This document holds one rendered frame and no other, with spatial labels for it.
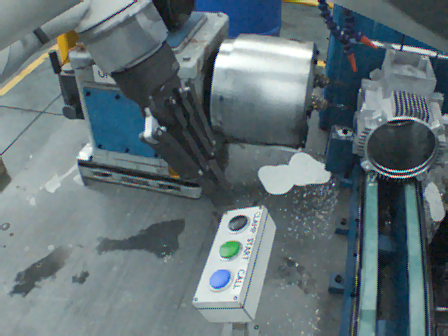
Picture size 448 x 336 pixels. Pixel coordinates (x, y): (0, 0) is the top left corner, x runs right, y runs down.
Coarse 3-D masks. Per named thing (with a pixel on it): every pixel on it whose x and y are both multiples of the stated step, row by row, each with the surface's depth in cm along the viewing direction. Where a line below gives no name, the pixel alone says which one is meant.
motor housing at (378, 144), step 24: (360, 96) 94; (408, 96) 82; (360, 120) 87; (432, 120) 80; (360, 144) 85; (384, 144) 95; (408, 144) 93; (432, 144) 84; (384, 168) 89; (408, 168) 88; (432, 168) 83
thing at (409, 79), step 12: (384, 60) 90; (396, 60) 89; (408, 60) 89; (420, 60) 87; (384, 72) 87; (396, 72) 80; (408, 72) 84; (420, 72) 87; (432, 72) 81; (384, 84) 86; (396, 84) 81; (408, 84) 81; (420, 84) 80; (432, 84) 79; (384, 96) 85
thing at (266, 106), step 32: (224, 64) 84; (256, 64) 82; (288, 64) 81; (224, 96) 83; (256, 96) 82; (288, 96) 80; (320, 96) 85; (224, 128) 88; (256, 128) 85; (288, 128) 83
